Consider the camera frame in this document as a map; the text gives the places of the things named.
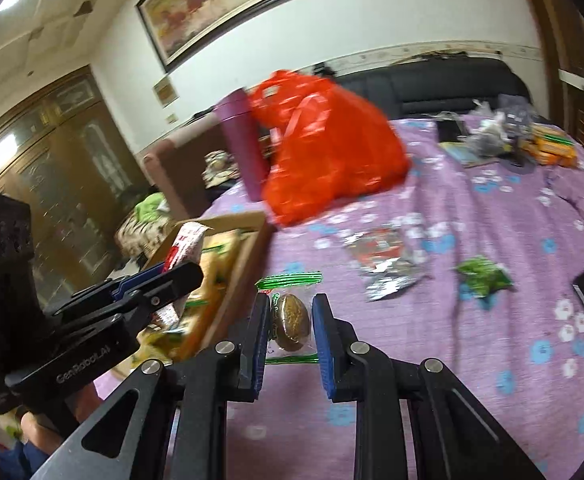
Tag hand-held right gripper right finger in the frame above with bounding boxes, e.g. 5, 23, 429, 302
312, 294, 547, 480

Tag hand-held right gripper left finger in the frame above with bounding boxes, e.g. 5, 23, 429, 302
32, 292, 273, 480

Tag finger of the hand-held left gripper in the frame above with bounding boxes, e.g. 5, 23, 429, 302
52, 261, 203, 333
69, 265, 173, 307

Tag red and white snack packet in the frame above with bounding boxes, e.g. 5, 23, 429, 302
164, 222, 215, 273

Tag clear packet with brown pastry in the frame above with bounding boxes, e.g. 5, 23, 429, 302
256, 271, 323, 365

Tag cardboard box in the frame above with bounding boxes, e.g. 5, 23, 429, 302
137, 211, 277, 361

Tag person's left hand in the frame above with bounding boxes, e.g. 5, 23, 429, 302
18, 410, 65, 453

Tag yellow label cracker packet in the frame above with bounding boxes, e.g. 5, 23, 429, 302
187, 230, 245, 311

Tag green and patterned cloth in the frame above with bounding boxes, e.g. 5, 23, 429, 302
117, 192, 177, 261

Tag purple floral tablecloth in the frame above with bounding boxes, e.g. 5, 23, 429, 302
92, 115, 584, 480

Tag silver foil snack packet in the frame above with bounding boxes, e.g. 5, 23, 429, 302
344, 227, 407, 268
364, 260, 425, 302

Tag brown armchair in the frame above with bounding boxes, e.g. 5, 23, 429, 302
142, 125, 233, 221

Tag checked cloth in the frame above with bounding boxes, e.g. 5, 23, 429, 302
203, 150, 237, 188

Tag tall wooden display cabinet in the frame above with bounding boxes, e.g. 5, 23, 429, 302
0, 67, 150, 301

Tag purple thermos bottle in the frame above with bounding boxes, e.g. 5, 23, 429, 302
215, 87, 270, 201

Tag green pea snack packet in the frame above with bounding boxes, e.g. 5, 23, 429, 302
454, 256, 515, 297

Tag red plastic bag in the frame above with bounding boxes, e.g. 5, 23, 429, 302
248, 70, 411, 227

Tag thin printed booklet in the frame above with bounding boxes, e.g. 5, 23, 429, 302
439, 141, 497, 167

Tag small black box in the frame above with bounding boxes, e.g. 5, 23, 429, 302
437, 119, 465, 142

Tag black sofa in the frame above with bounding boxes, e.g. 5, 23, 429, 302
334, 57, 530, 121

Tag grey phone stand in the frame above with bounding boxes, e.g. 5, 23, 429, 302
504, 95, 537, 171

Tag orange snack packets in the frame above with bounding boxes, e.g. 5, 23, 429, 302
522, 125, 577, 167

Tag small framed wall plaque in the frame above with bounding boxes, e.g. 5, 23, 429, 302
153, 76, 179, 107

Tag framed wall painting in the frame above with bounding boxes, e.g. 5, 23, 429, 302
136, 0, 360, 73

